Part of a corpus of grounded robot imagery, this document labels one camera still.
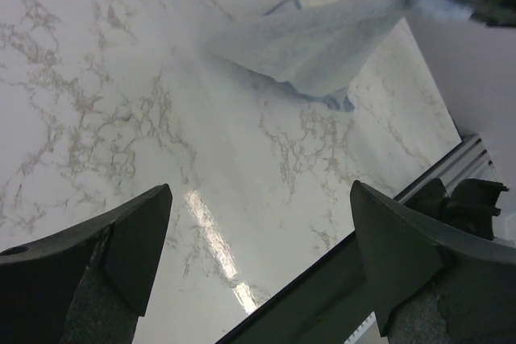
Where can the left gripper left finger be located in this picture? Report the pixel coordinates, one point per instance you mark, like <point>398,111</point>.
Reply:
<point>89,283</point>

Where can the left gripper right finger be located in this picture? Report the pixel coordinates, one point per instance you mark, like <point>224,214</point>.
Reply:
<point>429,282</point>

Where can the blue cloth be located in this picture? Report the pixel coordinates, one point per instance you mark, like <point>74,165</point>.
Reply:
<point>316,52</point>

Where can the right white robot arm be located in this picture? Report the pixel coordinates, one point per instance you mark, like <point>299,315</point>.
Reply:
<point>471,206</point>

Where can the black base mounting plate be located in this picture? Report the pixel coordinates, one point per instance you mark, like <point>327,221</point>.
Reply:
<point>327,303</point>

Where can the aluminium extrusion rail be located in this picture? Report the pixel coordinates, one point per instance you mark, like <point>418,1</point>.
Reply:
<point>468,160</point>

